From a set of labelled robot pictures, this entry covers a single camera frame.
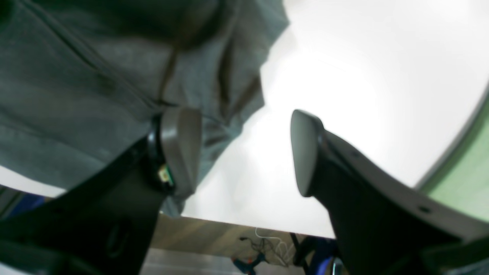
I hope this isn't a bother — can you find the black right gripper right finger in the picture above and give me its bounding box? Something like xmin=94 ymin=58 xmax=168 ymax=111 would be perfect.
xmin=290 ymin=110 xmax=489 ymax=275

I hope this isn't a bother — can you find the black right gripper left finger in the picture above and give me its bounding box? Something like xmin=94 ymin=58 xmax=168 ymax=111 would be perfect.
xmin=1 ymin=107 xmax=202 ymax=275

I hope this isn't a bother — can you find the dark grey t-shirt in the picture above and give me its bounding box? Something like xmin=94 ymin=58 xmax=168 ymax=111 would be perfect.
xmin=0 ymin=0 xmax=289 ymax=196

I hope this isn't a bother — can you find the blue orange hand tool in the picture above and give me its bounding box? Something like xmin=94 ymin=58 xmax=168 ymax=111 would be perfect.
xmin=231 ymin=254 xmax=269 ymax=275

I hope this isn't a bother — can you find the white cable on floor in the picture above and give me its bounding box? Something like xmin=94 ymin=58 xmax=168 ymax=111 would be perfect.
xmin=254 ymin=227 xmax=296 ymax=266

